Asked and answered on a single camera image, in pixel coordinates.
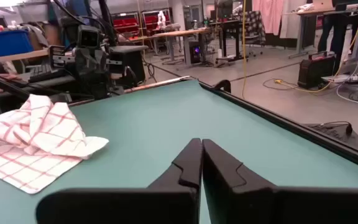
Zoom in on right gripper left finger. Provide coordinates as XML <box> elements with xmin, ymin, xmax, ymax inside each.
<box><xmin>35</xmin><ymin>138</ymin><xmax>203</xmax><ymax>224</ymax></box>

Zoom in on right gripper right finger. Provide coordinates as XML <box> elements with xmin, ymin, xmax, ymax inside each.
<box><xmin>201</xmin><ymin>138</ymin><xmax>358</xmax><ymax>224</ymax></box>

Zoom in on white red-checked towel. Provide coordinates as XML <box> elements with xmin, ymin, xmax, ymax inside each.
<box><xmin>0</xmin><ymin>93</ymin><xmax>110</xmax><ymax>195</ymax></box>

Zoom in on black keyboard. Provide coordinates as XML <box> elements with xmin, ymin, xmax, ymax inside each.
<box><xmin>26</xmin><ymin>63</ymin><xmax>67</xmax><ymax>84</ymax></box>

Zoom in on green table mat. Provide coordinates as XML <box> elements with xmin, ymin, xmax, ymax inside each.
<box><xmin>0</xmin><ymin>79</ymin><xmax>358</xmax><ymax>224</ymax></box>

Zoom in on red bin shelf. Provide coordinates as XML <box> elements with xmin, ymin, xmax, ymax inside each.
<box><xmin>111</xmin><ymin>11</ymin><xmax>142</xmax><ymax>40</ymax></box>
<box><xmin>142</xmin><ymin>9</ymin><xmax>172</xmax><ymax>32</ymax></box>

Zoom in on blue plastic bin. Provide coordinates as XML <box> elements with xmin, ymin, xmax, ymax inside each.
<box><xmin>0</xmin><ymin>29</ymin><xmax>34</xmax><ymax>60</ymax></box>

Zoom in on black table clamp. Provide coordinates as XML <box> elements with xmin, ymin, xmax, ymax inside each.
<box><xmin>213</xmin><ymin>79</ymin><xmax>232</xmax><ymax>94</ymax></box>

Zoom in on wooden desk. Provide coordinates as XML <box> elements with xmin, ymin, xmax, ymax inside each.
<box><xmin>152</xmin><ymin>27</ymin><xmax>214</xmax><ymax>67</ymax></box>

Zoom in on computer with purple light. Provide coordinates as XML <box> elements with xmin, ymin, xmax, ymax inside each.
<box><xmin>188</xmin><ymin>39</ymin><xmax>203</xmax><ymax>65</ymax></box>

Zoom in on black case red trim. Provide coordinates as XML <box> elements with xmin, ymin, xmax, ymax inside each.
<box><xmin>296</xmin><ymin>51</ymin><xmax>337</xmax><ymax>90</ymax></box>

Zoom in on white power strip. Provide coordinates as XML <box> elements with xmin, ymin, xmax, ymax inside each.
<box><xmin>321</xmin><ymin>73</ymin><xmax>358</xmax><ymax>85</ymax></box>

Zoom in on checked fabric chair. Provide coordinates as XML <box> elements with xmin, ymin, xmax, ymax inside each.
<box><xmin>242</xmin><ymin>10</ymin><xmax>267</xmax><ymax>58</ymax></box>

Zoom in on pink curtain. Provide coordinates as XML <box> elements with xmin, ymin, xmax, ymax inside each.
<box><xmin>252</xmin><ymin>0</ymin><xmax>285</xmax><ymax>37</ymax></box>

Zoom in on white curtain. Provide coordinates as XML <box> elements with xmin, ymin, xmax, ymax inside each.
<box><xmin>279</xmin><ymin>0</ymin><xmax>308</xmax><ymax>40</ymax></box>

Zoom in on person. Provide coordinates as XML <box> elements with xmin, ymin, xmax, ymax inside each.
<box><xmin>317</xmin><ymin>0</ymin><xmax>358</xmax><ymax>75</ymax></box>

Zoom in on long desk grey legs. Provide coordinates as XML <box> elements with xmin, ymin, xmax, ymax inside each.
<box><xmin>284</xmin><ymin>2</ymin><xmax>358</xmax><ymax>60</ymax></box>

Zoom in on white laptop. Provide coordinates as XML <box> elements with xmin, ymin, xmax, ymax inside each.
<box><xmin>311</xmin><ymin>0</ymin><xmax>335</xmax><ymax>12</ymax></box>

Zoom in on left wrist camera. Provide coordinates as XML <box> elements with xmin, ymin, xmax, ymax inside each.
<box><xmin>76</xmin><ymin>24</ymin><xmax>103</xmax><ymax>49</ymax></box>

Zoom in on yellow cable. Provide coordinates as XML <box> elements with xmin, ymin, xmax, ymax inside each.
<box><xmin>262</xmin><ymin>0</ymin><xmax>358</xmax><ymax>94</ymax></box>
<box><xmin>240</xmin><ymin>0</ymin><xmax>249</xmax><ymax>100</ymax></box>

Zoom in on black metal table frame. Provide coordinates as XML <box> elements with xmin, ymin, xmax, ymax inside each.
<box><xmin>197</xmin><ymin>80</ymin><xmax>358</xmax><ymax>175</ymax></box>

